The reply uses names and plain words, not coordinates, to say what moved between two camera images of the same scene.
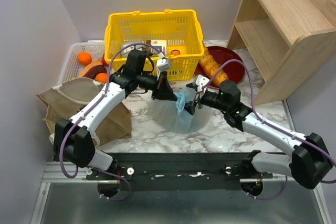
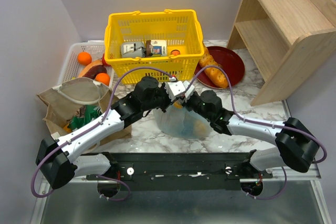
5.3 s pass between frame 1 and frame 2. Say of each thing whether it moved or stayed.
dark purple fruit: stayed
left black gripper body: moved
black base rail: stayed
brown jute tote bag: stayed
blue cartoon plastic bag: moved
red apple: stayed
